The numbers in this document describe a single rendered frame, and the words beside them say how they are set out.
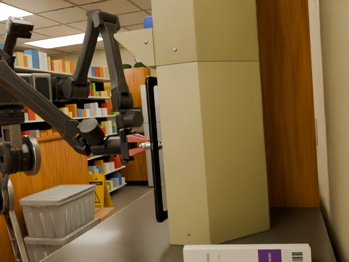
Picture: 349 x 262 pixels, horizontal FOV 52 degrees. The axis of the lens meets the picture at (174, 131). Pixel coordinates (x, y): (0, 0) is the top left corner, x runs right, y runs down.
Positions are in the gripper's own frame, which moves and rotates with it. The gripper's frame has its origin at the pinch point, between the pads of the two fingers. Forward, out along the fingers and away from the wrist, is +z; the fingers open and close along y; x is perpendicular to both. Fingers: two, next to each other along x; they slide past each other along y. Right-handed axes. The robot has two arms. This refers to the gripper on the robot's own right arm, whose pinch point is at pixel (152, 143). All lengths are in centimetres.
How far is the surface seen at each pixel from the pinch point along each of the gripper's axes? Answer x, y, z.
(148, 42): -11.5, 27.2, 5.6
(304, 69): 25, 19, 45
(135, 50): -11.5, 25.9, 1.7
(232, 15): -3.3, 32.8, 26.5
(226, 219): -7.6, -20.2, 21.9
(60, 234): 144, -83, -144
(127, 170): 490, -89, -246
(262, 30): 25, 34, 32
